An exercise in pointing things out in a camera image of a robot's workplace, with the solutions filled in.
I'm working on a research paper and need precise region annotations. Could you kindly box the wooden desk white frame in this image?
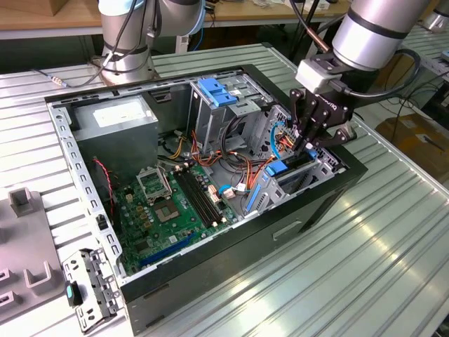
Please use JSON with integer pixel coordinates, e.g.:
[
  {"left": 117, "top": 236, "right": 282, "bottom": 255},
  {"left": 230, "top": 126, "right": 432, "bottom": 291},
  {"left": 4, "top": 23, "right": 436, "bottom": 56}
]
[{"left": 0, "top": 0, "right": 351, "bottom": 67}]

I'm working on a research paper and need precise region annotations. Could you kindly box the hard disk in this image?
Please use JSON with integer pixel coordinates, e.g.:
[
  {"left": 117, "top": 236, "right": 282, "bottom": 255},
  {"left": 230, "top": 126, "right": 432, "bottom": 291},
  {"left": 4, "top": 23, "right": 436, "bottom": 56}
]
[{"left": 245, "top": 149, "right": 319, "bottom": 214}]

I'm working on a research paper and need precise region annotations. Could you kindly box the black PC case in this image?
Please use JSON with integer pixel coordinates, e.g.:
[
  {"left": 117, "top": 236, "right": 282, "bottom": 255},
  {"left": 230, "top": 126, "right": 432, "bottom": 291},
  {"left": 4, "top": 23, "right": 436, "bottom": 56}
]
[{"left": 44, "top": 63, "right": 368, "bottom": 336}]

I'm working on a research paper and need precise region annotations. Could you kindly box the grey power supply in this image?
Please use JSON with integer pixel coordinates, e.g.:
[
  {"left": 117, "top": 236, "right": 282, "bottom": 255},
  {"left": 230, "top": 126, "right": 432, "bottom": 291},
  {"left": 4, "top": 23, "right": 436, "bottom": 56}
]
[{"left": 69, "top": 95, "right": 161, "bottom": 182}]

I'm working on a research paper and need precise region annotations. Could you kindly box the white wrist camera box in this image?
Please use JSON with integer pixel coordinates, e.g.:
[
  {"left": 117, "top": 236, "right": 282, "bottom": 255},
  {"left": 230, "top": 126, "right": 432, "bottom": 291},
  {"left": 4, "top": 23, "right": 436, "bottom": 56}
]
[{"left": 295, "top": 58, "right": 334, "bottom": 94}]

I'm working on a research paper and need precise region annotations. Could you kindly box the brown cardboard box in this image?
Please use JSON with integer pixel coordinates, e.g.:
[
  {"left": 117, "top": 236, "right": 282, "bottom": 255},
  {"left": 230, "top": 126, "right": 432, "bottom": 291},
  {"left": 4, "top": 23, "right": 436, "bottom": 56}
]
[
  {"left": 48, "top": 0, "right": 71, "bottom": 17},
  {"left": 375, "top": 114, "right": 449, "bottom": 176},
  {"left": 377, "top": 52, "right": 418, "bottom": 91}
]

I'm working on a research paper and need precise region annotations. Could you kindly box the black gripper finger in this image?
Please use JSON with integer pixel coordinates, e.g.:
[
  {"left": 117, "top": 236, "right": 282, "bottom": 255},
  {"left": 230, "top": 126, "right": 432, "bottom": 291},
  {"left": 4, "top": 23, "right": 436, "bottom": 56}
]
[
  {"left": 289, "top": 88, "right": 317, "bottom": 152},
  {"left": 304, "top": 109, "right": 357, "bottom": 152}
]

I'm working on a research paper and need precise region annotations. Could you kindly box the metal socket cover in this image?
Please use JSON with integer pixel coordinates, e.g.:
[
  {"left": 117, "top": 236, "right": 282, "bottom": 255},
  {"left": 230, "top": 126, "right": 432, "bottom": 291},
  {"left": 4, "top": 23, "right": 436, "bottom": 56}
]
[{"left": 135, "top": 167, "right": 173, "bottom": 206}]

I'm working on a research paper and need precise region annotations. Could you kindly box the blue data wire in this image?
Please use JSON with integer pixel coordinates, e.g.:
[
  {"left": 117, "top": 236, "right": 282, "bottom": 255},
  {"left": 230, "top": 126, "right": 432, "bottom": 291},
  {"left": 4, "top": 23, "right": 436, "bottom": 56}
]
[{"left": 270, "top": 121, "right": 293, "bottom": 161}]

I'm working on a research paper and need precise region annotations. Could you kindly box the short blue wire white plug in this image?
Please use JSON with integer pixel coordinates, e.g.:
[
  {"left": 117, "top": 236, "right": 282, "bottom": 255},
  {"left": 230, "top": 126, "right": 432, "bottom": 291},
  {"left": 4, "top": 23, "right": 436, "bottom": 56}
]
[{"left": 217, "top": 181, "right": 250, "bottom": 201}]

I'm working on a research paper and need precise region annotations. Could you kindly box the blue expansion slot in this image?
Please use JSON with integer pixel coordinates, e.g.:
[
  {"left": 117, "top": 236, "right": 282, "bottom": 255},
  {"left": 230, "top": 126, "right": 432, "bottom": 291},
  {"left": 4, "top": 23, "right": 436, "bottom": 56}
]
[{"left": 138, "top": 233, "right": 196, "bottom": 268}]

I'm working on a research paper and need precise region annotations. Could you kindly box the green motherboard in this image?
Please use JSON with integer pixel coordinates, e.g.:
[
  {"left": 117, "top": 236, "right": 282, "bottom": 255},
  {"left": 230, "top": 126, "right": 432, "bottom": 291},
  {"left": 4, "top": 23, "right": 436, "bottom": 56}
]
[{"left": 114, "top": 163, "right": 239, "bottom": 278}]

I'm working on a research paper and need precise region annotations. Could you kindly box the black cable metal sleeve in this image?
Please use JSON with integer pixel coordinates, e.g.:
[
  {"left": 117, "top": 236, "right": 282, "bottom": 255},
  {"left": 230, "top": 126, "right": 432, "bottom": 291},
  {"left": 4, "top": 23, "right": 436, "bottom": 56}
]
[{"left": 289, "top": 0, "right": 333, "bottom": 53}]

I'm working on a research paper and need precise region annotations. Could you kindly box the red black fan wire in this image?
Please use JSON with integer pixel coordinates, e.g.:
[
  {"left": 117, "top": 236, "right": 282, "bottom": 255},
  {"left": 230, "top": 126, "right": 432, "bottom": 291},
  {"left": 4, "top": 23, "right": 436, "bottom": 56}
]
[{"left": 91, "top": 157, "right": 116, "bottom": 222}]

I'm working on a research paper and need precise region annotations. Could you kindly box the thick black camera cable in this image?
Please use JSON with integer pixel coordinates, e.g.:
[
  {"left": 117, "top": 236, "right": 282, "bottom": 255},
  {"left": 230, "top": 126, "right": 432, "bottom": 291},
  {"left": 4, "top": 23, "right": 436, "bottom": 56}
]
[{"left": 329, "top": 48, "right": 422, "bottom": 99}]

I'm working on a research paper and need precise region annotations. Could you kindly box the metal slot bracket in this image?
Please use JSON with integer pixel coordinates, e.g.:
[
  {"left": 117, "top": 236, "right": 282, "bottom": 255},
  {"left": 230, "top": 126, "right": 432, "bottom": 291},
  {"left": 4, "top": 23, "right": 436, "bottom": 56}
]
[{"left": 61, "top": 247, "right": 122, "bottom": 334}]

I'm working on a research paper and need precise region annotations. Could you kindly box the orange black wire bundle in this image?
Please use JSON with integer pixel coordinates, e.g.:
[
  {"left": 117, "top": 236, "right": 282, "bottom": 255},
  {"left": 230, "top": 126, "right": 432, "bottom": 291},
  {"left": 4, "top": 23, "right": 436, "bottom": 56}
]
[{"left": 157, "top": 128, "right": 276, "bottom": 192}]

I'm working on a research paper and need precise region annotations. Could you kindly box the CPU socket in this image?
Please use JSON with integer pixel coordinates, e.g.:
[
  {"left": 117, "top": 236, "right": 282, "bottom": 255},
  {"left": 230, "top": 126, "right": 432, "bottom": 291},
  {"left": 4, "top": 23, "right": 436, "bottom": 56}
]
[{"left": 151, "top": 197, "right": 182, "bottom": 225}]

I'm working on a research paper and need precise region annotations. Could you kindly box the blue plastic drive latch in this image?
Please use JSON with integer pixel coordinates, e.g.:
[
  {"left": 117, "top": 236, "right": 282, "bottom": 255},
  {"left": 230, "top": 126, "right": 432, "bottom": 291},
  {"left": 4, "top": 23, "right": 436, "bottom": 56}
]
[{"left": 197, "top": 77, "right": 239, "bottom": 109}]

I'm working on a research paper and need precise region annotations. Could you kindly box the black cable brass plug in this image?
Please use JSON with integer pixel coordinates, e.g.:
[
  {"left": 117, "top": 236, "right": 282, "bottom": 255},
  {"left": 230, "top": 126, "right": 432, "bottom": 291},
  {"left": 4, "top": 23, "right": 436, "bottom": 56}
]
[{"left": 31, "top": 66, "right": 106, "bottom": 88}]

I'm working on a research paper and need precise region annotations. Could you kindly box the black RAM slot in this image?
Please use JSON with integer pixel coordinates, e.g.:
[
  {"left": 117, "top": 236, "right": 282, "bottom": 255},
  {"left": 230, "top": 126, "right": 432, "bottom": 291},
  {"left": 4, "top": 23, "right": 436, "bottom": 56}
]
[
  {"left": 174, "top": 168, "right": 215, "bottom": 227},
  {"left": 184, "top": 167, "right": 227, "bottom": 224}
]

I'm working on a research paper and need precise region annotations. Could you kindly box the grey metal disk bay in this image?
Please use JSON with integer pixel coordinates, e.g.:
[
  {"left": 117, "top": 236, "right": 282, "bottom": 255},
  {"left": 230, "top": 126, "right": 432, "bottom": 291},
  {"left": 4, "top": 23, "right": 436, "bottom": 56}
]
[{"left": 241, "top": 104, "right": 348, "bottom": 218}]

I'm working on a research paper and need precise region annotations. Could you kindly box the grey metal drive cage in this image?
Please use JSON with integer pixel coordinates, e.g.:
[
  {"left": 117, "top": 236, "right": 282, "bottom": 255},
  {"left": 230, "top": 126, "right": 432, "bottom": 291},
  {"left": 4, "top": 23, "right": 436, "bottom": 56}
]
[{"left": 187, "top": 72, "right": 273, "bottom": 155}]

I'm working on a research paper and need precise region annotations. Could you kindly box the metal locking lever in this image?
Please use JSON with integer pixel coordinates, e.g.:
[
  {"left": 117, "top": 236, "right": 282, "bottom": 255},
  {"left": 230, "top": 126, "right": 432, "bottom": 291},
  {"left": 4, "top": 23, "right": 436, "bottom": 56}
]
[{"left": 158, "top": 164, "right": 173, "bottom": 197}]

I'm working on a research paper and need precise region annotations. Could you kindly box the grey parts rack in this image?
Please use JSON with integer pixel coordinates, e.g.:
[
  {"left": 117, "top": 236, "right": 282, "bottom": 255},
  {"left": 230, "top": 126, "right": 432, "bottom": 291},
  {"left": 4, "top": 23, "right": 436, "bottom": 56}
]
[{"left": 0, "top": 187, "right": 76, "bottom": 326}]

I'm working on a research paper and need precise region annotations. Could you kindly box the metal slat side table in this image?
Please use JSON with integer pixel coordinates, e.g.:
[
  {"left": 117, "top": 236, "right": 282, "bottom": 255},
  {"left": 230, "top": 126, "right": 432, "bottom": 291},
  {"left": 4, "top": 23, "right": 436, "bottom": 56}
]
[{"left": 396, "top": 21, "right": 449, "bottom": 103}]

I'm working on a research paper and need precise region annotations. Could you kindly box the orange red power wire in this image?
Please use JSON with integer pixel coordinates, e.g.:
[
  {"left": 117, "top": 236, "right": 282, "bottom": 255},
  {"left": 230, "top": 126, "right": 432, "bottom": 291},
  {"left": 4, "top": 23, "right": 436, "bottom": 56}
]
[{"left": 275, "top": 126, "right": 302, "bottom": 150}]

